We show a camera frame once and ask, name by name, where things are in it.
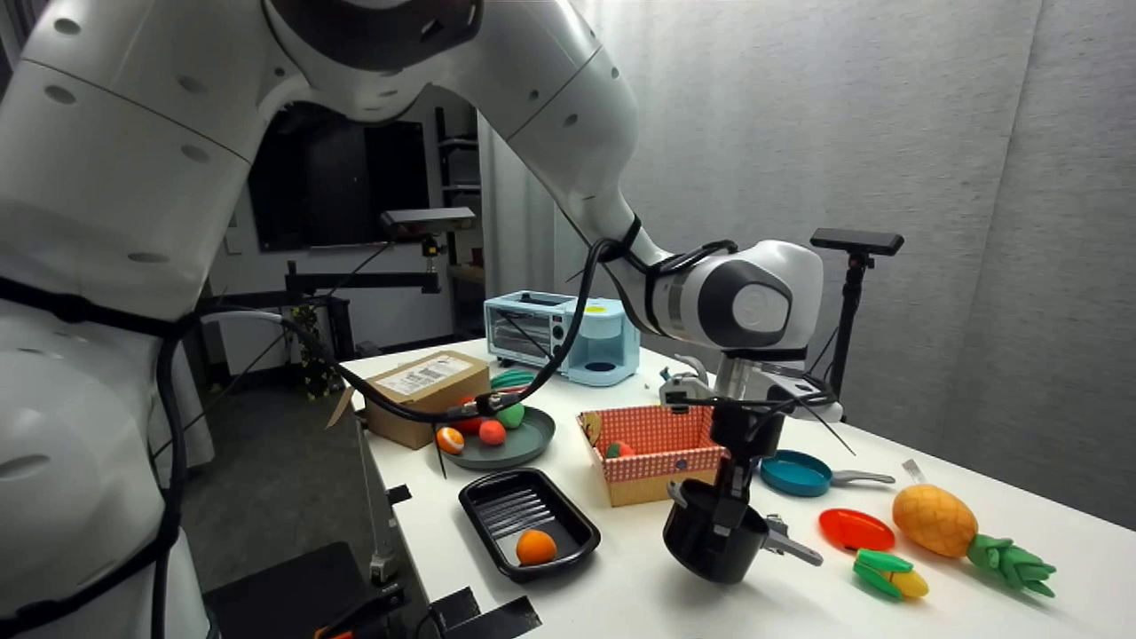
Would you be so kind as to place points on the red checkered cardboard box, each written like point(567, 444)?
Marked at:
point(661, 444)

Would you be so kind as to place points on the plush pineapple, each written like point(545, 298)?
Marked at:
point(932, 519)

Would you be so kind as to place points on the camera on mount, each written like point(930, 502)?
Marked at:
point(856, 241)

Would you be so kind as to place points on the dark monitor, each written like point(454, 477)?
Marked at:
point(337, 186)

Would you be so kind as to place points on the black plastic tray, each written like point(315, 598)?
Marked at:
point(497, 510)

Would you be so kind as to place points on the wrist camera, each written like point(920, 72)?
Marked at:
point(682, 389)

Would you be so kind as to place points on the orange plush toy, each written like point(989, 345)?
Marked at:
point(536, 548)

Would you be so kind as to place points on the plush corn cob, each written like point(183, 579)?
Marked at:
point(892, 575)

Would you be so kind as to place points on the light blue toy coffee maker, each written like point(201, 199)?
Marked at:
point(608, 342)

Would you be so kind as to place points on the dark green plate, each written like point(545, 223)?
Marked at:
point(524, 446)

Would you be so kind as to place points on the black shelf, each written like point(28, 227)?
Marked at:
point(461, 186)

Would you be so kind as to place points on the plant with yellow flowers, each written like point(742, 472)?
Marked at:
point(312, 355)

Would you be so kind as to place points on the red and green toy vegetable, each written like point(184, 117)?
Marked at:
point(619, 450)

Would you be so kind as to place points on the blue toy frying pan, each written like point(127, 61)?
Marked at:
point(794, 473)

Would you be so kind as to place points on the orange and white toy ball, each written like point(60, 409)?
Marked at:
point(450, 440)

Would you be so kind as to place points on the red toy ball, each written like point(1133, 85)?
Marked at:
point(492, 432)

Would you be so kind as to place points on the brown cardboard box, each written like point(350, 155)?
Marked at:
point(417, 399)

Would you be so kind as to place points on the green toy ball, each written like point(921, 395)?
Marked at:
point(510, 416)

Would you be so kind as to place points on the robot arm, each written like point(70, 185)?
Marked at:
point(106, 266)

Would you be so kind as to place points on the green striped bowl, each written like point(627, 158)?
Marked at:
point(513, 379)

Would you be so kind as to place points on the light blue toy toaster oven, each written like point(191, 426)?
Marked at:
point(524, 333)

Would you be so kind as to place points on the red toy plate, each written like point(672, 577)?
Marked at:
point(855, 530)

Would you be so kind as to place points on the strip of black tape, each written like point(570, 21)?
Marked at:
point(501, 619)

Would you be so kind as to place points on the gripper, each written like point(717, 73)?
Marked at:
point(747, 429)

